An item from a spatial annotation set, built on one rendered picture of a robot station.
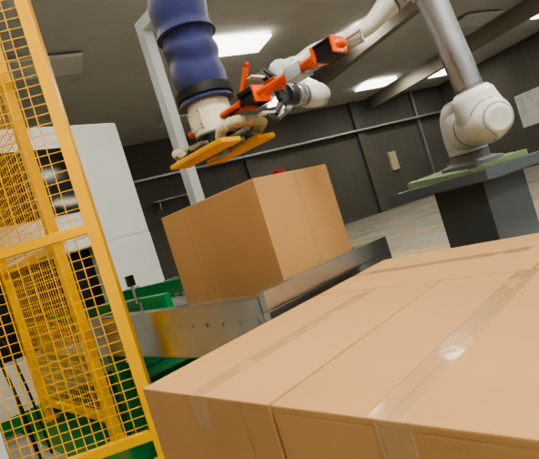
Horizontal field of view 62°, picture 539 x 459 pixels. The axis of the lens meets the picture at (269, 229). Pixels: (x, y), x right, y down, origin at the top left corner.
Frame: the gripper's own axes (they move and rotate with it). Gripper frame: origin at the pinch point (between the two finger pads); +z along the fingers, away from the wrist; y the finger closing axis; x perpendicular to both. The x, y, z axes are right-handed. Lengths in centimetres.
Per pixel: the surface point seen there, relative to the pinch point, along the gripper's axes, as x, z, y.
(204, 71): 16.9, 5.3, -16.7
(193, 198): 271, -164, -4
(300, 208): -3.9, 0.3, 43.0
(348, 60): 380, -748, -237
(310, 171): -4.1, -11.6, 31.2
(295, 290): -11, 22, 67
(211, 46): 15.8, -1.2, -26.2
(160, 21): 25.7, 11.0, -40.4
